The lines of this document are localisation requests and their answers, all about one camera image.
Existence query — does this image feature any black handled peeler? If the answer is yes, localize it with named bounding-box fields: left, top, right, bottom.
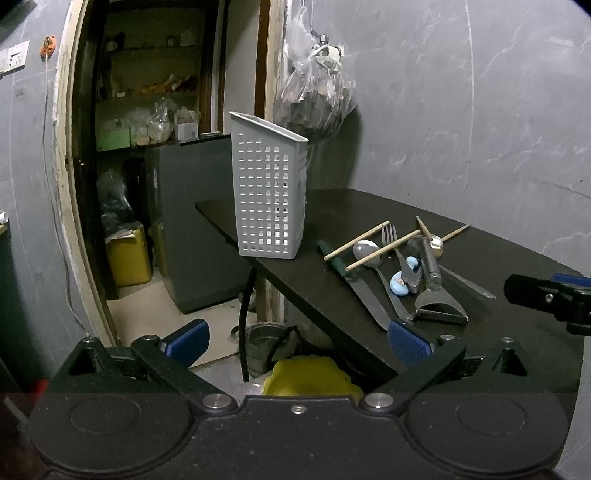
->
left=409, top=235, right=469, bottom=325

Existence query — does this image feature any blue handled spoon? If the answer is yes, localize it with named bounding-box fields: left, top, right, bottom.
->
left=390, top=256, right=421, bottom=297

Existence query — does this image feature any green handled knife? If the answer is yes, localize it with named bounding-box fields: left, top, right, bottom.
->
left=328, top=256, right=392, bottom=331

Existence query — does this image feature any silver fork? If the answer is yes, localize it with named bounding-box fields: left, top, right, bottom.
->
left=381, top=223, right=411, bottom=281

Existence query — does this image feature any gold spoon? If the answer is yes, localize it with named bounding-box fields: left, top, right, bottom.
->
left=427, top=233, right=498, bottom=300

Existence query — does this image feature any small silver spoon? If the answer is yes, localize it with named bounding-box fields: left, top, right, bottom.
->
left=353, top=240, right=412, bottom=321

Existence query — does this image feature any grey perforated utensil basket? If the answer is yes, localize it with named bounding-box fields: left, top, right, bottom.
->
left=230, top=112, right=308, bottom=260

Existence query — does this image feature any dark grey cabinet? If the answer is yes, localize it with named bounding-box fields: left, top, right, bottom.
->
left=144, top=135, right=249, bottom=313

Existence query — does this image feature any yellow jerry can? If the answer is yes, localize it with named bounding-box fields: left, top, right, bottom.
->
left=105, top=222, right=152, bottom=288

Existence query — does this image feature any purple tipped wooden chopstick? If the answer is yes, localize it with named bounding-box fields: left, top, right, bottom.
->
left=416, top=216, right=433, bottom=240
left=441, top=224, right=470, bottom=243

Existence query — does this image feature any green box on shelf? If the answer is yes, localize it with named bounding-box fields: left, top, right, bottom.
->
left=96, top=129, right=130, bottom=152

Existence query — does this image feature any white box on shelf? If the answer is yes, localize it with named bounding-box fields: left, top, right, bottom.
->
left=175, top=110, right=198, bottom=143

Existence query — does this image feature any clear plastic bag of scraps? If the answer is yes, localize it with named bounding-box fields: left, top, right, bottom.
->
left=273, top=1, right=356, bottom=142

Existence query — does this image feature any orange wall hook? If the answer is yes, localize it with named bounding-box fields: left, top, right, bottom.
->
left=39, top=35, right=57, bottom=62

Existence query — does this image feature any white wall switch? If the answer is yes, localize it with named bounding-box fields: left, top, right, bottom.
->
left=0, top=40, right=30, bottom=76

